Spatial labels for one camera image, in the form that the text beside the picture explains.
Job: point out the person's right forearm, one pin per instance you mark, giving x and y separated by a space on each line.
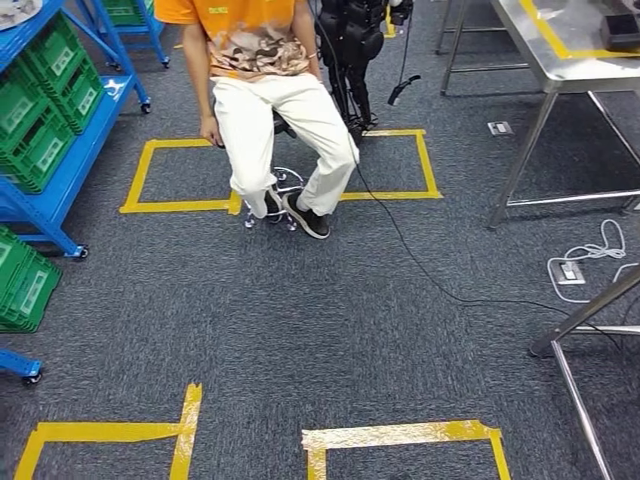
198 73

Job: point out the black device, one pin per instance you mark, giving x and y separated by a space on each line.
620 32

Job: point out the chrome base stool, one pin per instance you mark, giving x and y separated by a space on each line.
282 126

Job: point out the metal floor socket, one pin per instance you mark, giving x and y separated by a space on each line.
500 128
570 272

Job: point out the yellow floor tape outline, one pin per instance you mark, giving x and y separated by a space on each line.
100 432
400 434
175 205
389 26

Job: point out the person's left forearm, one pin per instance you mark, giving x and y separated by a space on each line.
306 40

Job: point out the person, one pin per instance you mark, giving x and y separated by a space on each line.
260 119

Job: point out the person's right hand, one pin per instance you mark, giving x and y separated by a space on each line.
212 132

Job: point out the stainless steel table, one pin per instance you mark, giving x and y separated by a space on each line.
550 40

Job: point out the black robot on stand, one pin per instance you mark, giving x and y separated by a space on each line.
350 40

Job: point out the grey plastic part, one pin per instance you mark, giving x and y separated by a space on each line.
15 10

